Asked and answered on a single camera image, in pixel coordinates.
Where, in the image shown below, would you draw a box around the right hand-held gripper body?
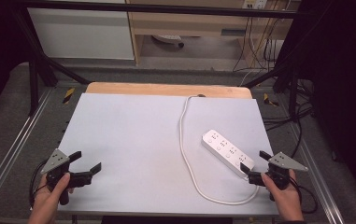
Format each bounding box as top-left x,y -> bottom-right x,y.
248,151 -> 309,202

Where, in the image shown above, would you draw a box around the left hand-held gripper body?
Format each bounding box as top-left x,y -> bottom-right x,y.
40,148 -> 93,206

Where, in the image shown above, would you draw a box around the person's right hand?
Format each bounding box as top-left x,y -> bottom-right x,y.
260,169 -> 305,222

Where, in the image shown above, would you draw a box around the person's left hand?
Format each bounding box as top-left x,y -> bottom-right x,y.
27,172 -> 75,224

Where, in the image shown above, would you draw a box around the yellow black tape strip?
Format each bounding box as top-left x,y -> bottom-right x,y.
62,87 -> 76,105
263,92 -> 279,107

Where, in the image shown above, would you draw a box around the black metal stand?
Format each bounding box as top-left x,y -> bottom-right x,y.
244,59 -> 301,119
10,6 -> 91,117

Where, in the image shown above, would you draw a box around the wooden board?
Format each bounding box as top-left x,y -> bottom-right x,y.
85,81 -> 253,100

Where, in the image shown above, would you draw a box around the white cabinet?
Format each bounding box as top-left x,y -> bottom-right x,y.
27,7 -> 135,61

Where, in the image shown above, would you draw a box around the small white power strip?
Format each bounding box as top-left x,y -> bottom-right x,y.
151,35 -> 185,49

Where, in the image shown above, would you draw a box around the aluminium rail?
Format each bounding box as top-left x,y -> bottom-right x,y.
0,88 -> 55,213
287,122 -> 345,224

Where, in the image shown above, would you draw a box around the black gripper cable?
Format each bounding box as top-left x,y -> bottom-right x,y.
289,176 -> 319,215
29,158 -> 49,209

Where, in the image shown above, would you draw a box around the black floor cables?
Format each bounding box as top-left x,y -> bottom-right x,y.
263,78 -> 315,160

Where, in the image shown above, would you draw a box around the white power strip cable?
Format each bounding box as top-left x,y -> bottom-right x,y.
178,94 -> 260,206

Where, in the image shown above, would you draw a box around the bundle of hanging cables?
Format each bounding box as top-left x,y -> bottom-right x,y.
232,0 -> 292,73

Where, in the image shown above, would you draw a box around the white wall socket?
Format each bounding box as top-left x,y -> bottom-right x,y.
242,0 -> 268,10

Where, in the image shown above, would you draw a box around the black metal frame bar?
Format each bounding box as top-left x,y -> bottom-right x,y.
13,0 -> 317,20

